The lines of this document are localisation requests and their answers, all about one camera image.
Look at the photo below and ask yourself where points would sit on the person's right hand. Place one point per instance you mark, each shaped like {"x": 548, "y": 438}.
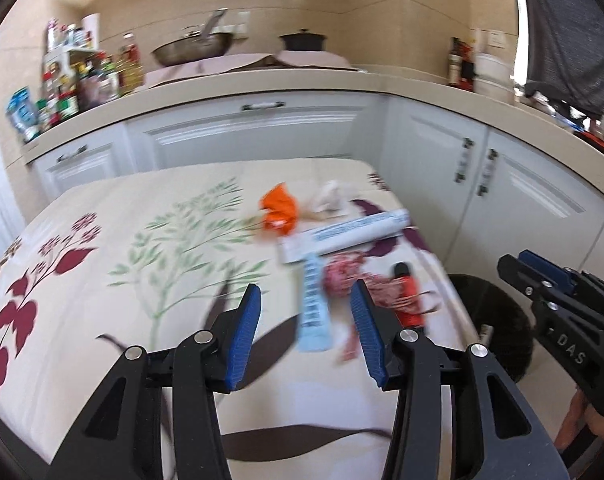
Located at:
{"x": 572, "y": 425}

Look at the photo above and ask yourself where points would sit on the blue seasoning pouch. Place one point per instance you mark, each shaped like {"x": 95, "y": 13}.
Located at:
{"x": 24, "y": 115}

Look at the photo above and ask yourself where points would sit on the pink stove cover cloth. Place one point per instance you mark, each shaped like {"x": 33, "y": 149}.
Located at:
{"x": 221, "y": 66}

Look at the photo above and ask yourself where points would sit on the black trash bin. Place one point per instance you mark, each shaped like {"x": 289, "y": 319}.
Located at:
{"x": 497, "y": 320}

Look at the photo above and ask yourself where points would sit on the white paper towel roll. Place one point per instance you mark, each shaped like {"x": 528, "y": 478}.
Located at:
{"x": 91, "y": 30}

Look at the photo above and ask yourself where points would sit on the beige stone countertop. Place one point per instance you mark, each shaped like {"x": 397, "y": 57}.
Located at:
{"x": 282, "y": 80}

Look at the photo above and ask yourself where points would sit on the floral tablecloth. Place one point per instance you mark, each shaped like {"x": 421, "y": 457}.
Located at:
{"x": 131, "y": 280}

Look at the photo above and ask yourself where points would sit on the row of condiment bottles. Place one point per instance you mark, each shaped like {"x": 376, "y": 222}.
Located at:
{"x": 96, "y": 82}

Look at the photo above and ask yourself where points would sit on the dark grey curtain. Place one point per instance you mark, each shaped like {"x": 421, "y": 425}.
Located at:
{"x": 572, "y": 25}

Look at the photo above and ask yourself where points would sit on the white lidded container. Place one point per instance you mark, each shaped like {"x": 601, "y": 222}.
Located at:
{"x": 497, "y": 91}
{"x": 491, "y": 66}

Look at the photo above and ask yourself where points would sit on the black lidded pot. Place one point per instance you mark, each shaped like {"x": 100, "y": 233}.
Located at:
{"x": 303, "y": 41}

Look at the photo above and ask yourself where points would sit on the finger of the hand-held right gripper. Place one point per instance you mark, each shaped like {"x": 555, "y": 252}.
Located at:
{"x": 542, "y": 262}
{"x": 519, "y": 275}

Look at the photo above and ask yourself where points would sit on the red black marker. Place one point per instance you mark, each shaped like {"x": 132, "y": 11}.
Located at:
{"x": 407, "y": 292}

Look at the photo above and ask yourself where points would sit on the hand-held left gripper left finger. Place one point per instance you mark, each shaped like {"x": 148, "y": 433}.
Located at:
{"x": 242, "y": 340}

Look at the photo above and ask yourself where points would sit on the steel wok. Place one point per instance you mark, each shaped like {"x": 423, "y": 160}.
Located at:
{"x": 191, "y": 50}

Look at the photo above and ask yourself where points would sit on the white wall outlet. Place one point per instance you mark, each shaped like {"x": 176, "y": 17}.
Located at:
{"x": 497, "y": 39}

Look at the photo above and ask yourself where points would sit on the dark glass bottle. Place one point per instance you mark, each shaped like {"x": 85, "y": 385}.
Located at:
{"x": 454, "y": 62}

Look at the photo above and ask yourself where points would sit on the white spice rack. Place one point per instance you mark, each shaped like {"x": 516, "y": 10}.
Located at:
{"x": 69, "y": 52}

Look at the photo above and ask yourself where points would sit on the red packaging box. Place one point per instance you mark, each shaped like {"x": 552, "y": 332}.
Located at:
{"x": 468, "y": 67}

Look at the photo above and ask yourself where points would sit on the orange snack wrapper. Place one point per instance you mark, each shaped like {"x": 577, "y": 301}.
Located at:
{"x": 279, "y": 207}

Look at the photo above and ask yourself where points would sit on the light blue packet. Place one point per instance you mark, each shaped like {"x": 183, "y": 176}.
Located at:
{"x": 313, "y": 305}

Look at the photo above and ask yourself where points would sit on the white blue tube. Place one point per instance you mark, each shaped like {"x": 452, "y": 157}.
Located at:
{"x": 352, "y": 232}

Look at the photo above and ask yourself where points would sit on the white wall socket pair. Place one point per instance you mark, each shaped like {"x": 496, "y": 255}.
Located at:
{"x": 239, "y": 25}

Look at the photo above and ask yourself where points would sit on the crumpled plastic bags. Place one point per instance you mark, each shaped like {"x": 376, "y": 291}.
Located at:
{"x": 547, "y": 102}

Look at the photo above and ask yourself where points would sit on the white tissue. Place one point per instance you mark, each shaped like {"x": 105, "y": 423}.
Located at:
{"x": 332, "y": 200}

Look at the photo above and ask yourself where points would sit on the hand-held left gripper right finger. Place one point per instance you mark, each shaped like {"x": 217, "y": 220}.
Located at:
{"x": 369, "y": 335}

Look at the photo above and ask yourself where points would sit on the white kitchen cabinet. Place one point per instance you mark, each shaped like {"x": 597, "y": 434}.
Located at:
{"x": 282, "y": 135}

